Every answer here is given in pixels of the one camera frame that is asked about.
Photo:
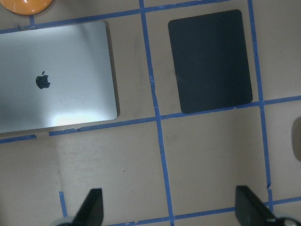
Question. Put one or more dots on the silver apple laptop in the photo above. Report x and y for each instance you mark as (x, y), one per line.
(55, 77)

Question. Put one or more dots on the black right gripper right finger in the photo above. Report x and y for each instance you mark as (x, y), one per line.
(250, 211)

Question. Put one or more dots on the orange desk lamp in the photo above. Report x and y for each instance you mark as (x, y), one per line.
(26, 7)

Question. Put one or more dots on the white computer mouse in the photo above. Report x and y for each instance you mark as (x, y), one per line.
(296, 138)

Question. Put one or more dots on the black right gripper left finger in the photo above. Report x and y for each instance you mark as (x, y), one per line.
(91, 212)

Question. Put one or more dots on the black mousepad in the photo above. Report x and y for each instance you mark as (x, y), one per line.
(210, 61)

